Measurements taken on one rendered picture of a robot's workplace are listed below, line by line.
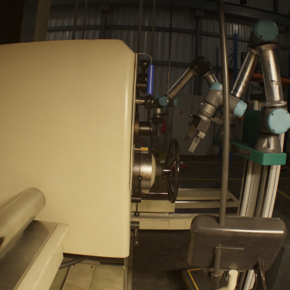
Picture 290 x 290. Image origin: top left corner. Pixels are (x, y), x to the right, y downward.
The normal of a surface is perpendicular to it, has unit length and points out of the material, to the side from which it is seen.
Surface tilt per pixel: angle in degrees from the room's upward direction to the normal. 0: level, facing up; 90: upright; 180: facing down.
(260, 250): 109
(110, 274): 0
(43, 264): 0
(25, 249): 0
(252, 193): 90
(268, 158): 90
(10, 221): 49
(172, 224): 90
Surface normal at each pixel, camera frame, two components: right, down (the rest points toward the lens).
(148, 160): 0.07, -0.53
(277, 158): 0.18, 0.14
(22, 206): 0.59, -0.80
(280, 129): -0.22, 0.25
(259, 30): -0.25, 0.00
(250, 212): -0.98, -0.02
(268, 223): -0.02, -0.89
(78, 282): 0.05, -0.99
